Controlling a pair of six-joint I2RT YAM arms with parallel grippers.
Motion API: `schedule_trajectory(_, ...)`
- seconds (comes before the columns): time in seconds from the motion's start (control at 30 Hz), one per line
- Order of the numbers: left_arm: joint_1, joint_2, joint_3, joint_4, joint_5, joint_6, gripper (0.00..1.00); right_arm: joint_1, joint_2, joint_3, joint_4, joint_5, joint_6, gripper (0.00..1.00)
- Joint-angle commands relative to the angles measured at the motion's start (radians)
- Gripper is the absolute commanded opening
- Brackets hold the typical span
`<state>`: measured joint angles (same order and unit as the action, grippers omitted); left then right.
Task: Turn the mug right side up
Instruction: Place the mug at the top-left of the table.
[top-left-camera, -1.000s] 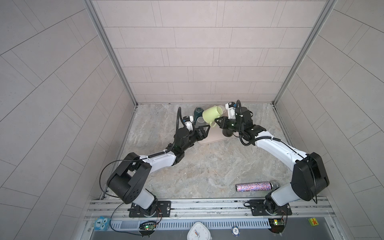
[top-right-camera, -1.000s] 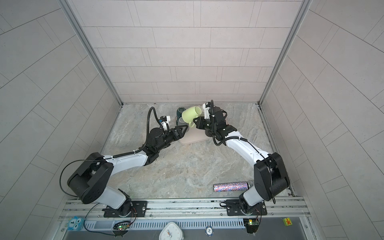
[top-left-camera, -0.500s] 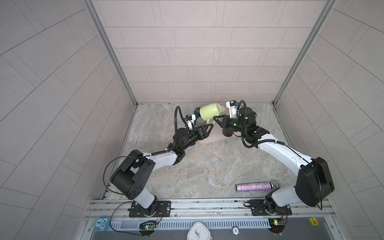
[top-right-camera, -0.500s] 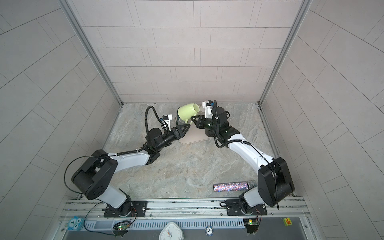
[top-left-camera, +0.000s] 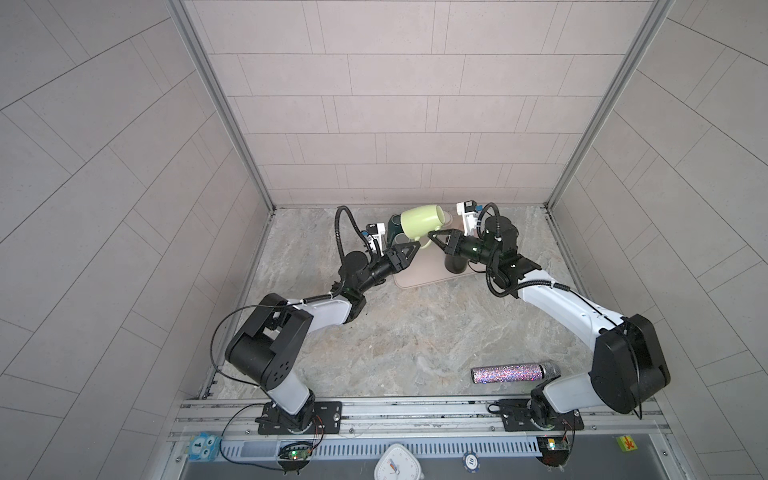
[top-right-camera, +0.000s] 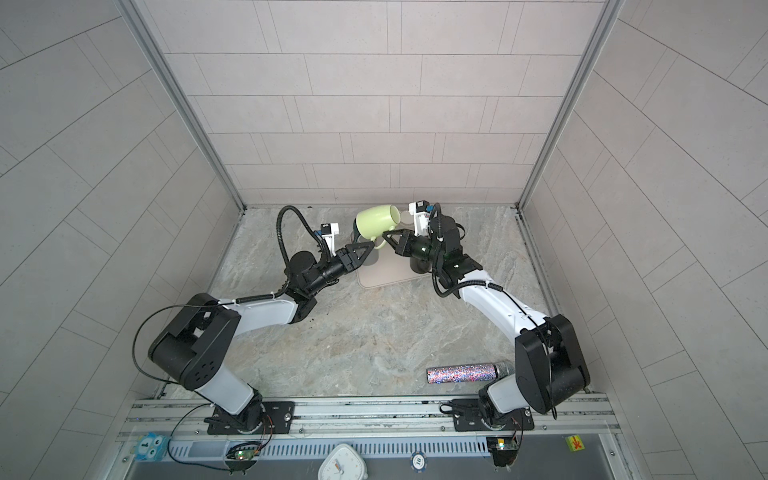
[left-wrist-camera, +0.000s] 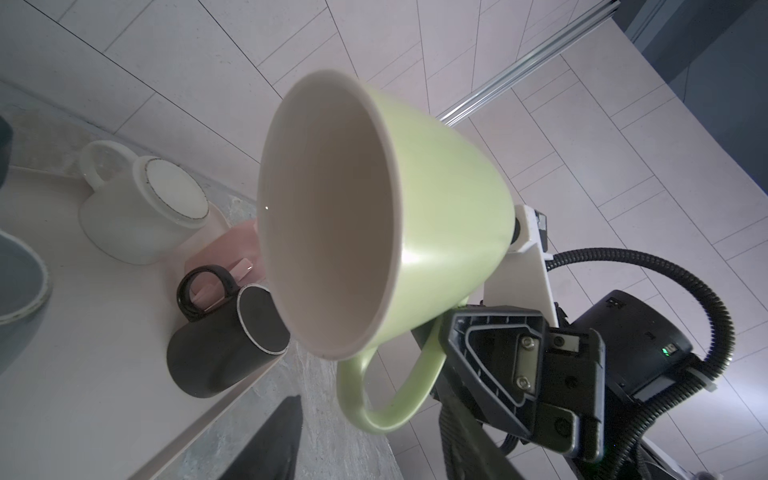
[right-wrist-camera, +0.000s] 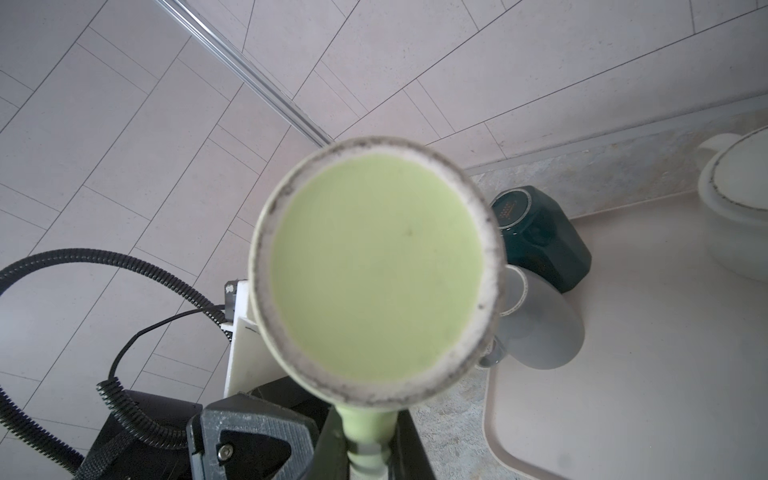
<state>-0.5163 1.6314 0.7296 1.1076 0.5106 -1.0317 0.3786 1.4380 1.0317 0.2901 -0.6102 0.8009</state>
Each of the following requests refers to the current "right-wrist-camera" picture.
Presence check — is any grey mug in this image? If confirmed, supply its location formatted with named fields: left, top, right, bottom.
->
left=477, top=265, right=585, bottom=370

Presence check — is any left corrugated cable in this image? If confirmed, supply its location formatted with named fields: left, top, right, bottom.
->
left=0, top=248, right=233, bottom=475

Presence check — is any pink plastic tray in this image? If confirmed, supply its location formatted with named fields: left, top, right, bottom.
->
left=484, top=193, right=767, bottom=479

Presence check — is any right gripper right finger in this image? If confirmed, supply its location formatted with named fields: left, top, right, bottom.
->
left=388, top=410, right=436, bottom=480

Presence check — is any dark green mug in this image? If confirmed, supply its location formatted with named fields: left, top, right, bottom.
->
left=491, top=185, right=592, bottom=293

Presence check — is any white mug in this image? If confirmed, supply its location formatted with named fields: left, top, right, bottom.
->
left=694, top=127, right=767, bottom=282

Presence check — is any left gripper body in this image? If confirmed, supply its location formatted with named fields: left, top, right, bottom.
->
left=71, top=374, right=331, bottom=480

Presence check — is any light green mug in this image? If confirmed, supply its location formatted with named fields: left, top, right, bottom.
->
left=248, top=137, right=505, bottom=478

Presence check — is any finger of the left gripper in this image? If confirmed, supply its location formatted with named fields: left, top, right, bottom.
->
left=186, top=393, right=319, bottom=480

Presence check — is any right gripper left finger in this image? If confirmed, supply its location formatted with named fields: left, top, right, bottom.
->
left=302, top=413, right=350, bottom=480

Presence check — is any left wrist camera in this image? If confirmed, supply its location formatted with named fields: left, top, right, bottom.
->
left=222, top=280, right=286, bottom=397

